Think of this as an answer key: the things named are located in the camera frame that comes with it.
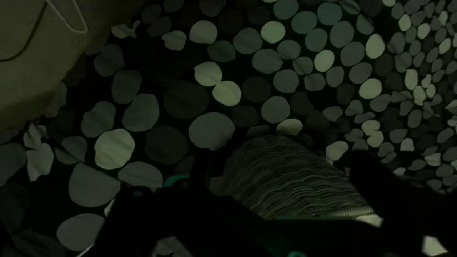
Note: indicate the beige crumpled blanket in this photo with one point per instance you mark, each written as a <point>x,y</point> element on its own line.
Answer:
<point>43,52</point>

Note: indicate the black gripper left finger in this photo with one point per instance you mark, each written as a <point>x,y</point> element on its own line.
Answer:
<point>157,223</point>

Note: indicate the black pebble pattern bedspread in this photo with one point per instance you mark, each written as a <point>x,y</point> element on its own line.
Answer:
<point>247,95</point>

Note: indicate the woven grey round basket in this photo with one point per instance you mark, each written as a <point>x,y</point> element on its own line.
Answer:
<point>290,179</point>

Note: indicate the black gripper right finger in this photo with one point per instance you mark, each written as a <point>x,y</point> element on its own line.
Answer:
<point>408,209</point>

